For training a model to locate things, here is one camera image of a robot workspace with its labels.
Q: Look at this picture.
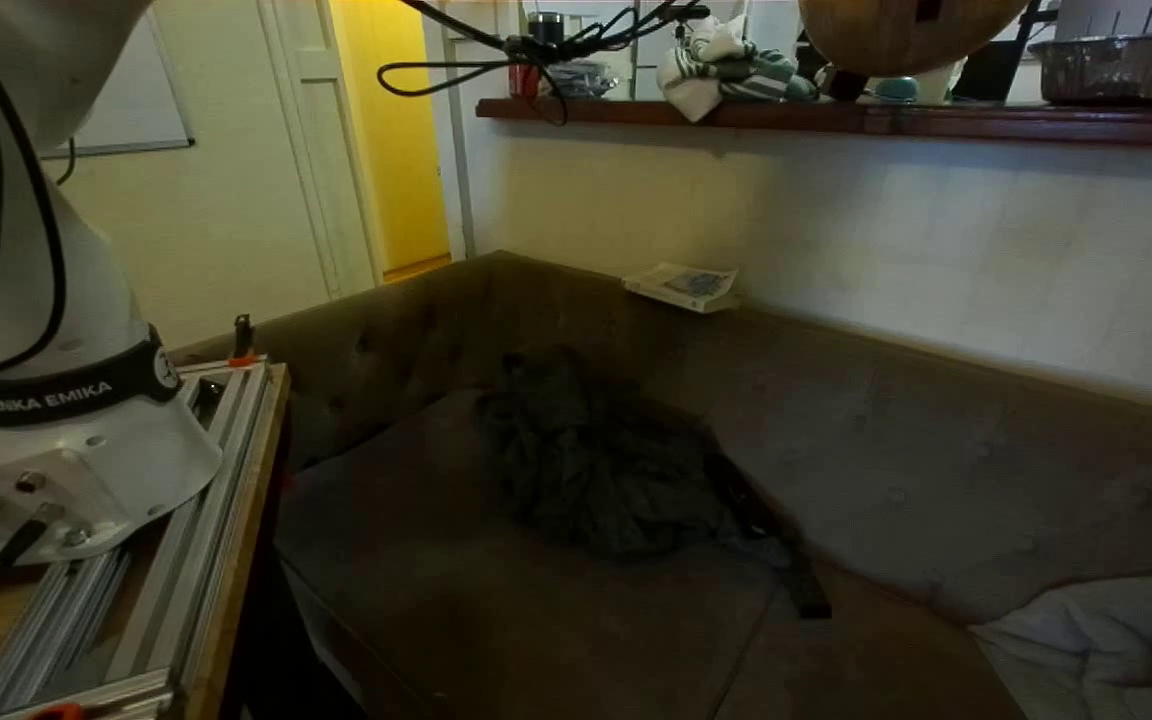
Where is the wooden bowl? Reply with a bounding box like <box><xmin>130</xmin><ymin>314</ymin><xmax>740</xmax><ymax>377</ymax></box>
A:
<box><xmin>802</xmin><ymin>0</ymin><xmax>1027</xmax><ymax>74</ymax></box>

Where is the black cable bundle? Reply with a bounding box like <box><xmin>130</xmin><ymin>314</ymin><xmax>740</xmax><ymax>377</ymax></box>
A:
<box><xmin>374</xmin><ymin>0</ymin><xmax>716</xmax><ymax>101</ymax></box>

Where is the aluminium frame robot table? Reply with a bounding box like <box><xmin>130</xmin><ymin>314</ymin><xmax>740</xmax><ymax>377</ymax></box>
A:
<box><xmin>0</xmin><ymin>361</ymin><xmax>287</xmax><ymax>720</ymax></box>

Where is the green striped white towel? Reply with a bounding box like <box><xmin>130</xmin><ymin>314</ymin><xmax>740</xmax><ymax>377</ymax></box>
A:
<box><xmin>657</xmin><ymin>12</ymin><xmax>815</xmax><ymax>122</ymax></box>

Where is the dark grey backpack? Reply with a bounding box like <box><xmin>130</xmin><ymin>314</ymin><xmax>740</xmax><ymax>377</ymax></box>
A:
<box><xmin>478</xmin><ymin>349</ymin><xmax>832</xmax><ymax>621</ymax></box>

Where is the dish rack with tray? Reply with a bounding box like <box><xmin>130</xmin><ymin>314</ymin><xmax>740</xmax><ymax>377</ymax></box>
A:
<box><xmin>1031</xmin><ymin>0</ymin><xmax>1152</xmax><ymax>105</ymax></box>

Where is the wooden countertop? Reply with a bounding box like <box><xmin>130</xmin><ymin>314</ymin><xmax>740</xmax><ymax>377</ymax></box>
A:
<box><xmin>478</xmin><ymin>101</ymin><xmax>1152</xmax><ymax>148</ymax></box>

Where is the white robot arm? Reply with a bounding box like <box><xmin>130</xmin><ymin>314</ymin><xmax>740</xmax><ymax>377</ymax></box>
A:
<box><xmin>0</xmin><ymin>0</ymin><xmax>220</xmax><ymax>566</ymax></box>

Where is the grey tufted sofa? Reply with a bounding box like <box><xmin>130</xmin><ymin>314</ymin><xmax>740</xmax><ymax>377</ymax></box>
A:
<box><xmin>167</xmin><ymin>246</ymin><xmax>1152</xmax><ymax>720</ymax></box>

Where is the illustrated book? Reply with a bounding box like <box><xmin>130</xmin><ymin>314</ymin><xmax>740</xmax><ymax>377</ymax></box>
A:
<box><xmin>623</xmin><ymin>262</ymin><xmax>737</xmax><ymax>314</ymax></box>

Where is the grey blanket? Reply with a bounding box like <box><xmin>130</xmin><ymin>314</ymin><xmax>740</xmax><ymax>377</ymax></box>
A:
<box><xmin>973</xmin><ymin>576</ymin><xmax>1152</xmax><ymax>720</ymax></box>

